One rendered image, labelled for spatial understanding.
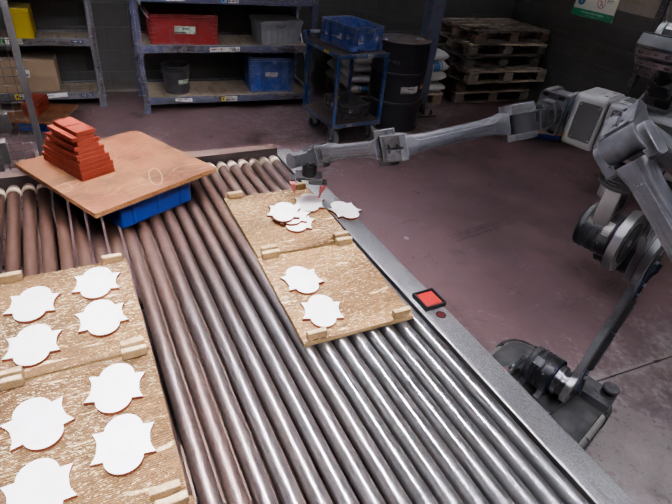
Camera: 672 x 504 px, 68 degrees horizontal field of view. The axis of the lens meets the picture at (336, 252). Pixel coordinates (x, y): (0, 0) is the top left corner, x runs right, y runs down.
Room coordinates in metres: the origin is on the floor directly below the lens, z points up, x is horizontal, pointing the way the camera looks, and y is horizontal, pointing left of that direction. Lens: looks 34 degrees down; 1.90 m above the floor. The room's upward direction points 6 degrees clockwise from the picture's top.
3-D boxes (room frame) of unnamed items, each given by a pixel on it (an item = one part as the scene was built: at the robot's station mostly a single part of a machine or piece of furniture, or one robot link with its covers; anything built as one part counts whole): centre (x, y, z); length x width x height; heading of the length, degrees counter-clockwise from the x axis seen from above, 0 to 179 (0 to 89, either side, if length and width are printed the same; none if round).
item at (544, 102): (1.50, -0.57, 1.45); 0.09 x 0.08 x 0.12; 46
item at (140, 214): (1.63, 0.78, 0.97); 0.31 x 0.31 x 0.10; 57
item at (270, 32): (5.75, 0.91, 0.76); 0.50 x 0.36 x 0.24; 122
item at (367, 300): (1.22, 0.00, 0.93); 0.41 x 0.35 x 0.02; 28
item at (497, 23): (6.94, -1.67, 0.44); 1.31 x 1.00 x 0.87; 116
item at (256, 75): (5.76, 0.99, 0.32); 0.50 x 0.41 x 0.37; 112
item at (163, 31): (5.34, 1.80, 0.78); 0.66 x 0.45 x 0.28; 116
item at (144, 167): (1.66, 0.84, 1.03); 0.50 x 0.50 x 0.02; 57
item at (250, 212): (1.60, 0.20, 0.93); 0.41 x 0.35 x 0.02; 30
